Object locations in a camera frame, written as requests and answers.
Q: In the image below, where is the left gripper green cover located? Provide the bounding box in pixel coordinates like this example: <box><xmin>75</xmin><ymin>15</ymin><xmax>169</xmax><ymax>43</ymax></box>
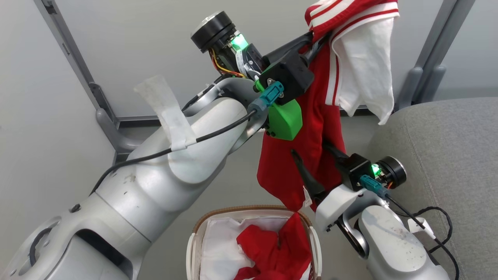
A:
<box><xmin>191</xmin><ymin>11</ymin><xmax>333</xmax><ymax>140</ymax></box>

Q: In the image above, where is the red garment with white stripes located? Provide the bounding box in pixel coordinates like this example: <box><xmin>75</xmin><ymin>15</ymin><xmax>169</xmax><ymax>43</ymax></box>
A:
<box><xmin>257</xmin><ymin>0</ymin><xmax>400</xmax><ymax>212</ymax></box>

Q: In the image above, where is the grey partition bottom rail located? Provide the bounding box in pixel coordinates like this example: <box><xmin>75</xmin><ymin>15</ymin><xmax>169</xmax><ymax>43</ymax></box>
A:
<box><xmin>117</xmin><ymin>104</ymin><xmax>368</xmax><ymax>129</ymax></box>

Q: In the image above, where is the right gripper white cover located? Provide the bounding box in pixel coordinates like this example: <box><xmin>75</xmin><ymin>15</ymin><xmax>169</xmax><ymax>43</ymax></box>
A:
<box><xmin>291</xmin><ymin>141</ymin><xmax>408</xmax><ymax>233</ymax></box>

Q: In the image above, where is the grey fabric sofa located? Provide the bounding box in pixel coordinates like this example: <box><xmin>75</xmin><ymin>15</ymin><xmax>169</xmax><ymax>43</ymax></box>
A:
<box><xmin>366</xmin><ymin>97</ymin><xmax>498</xmax><ymax>280</ymax></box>

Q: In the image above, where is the small white tape tab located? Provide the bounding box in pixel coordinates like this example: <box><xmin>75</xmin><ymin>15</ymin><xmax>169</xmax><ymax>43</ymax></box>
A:
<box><xmin>407</xmin><ymin>217</ymin><xmax>437</xmax><ymax>240</ymax></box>

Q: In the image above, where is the white laundry basket brown rim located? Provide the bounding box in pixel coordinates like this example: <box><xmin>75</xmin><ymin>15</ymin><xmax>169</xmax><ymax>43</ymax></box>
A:
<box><xmin>186</xmin><ymin>205</ymin><xmax>323</xmax><ymax>280</ymax></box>

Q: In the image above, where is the white tape strip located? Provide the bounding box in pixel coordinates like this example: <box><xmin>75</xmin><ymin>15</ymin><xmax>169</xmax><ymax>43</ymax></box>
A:
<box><xmin>133</xmin><ymin>75</ymin><xmax>198</xmax><ymax>152</ymax></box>

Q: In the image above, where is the grey partition frame foot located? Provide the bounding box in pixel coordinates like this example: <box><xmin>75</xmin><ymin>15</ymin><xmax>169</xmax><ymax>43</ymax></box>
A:
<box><xmin>96</xmin><ymin>108</ymin><xmax>144</xmax><ymax>164</ymax></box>

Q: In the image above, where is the black braided cable loop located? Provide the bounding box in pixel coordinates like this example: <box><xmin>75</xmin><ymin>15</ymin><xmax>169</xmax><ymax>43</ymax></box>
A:
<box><xmin>395</xmin><ymin>206</ymin><xmax>454</xmax><ymax>253</ymax></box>

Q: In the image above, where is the white basket liner cloth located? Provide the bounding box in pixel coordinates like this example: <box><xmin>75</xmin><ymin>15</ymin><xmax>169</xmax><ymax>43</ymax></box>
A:
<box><xmin>200</xmin><ymin>216</ymin><xmax>312</xmax><ymax>280</ymax></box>

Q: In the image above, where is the black cable teal plug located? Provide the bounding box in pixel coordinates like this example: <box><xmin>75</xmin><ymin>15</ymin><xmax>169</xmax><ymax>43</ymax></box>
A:
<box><xmin>360</xmin><ymin>174</ymin><xmax>460</xmax><ymax>280</ymax></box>
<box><xmin>90</xmin><ymin>81</ymin><xmax>285</xmax><ymax>195</ymax></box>

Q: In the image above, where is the grey partition frame post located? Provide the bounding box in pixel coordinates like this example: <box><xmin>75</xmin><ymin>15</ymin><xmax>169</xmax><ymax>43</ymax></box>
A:
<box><xmin>33</xmin><ymin>0</ymin><xmax>119</xmax><ymax>129</ymax></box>
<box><xmin>395</xmin><ymin>0</ymin><xmax>459</xmax><ymax>111</ymax></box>
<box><xmin>420</xmin><ymin>0</ymin><xmax>476</xmax><ymax>103</ymax></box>

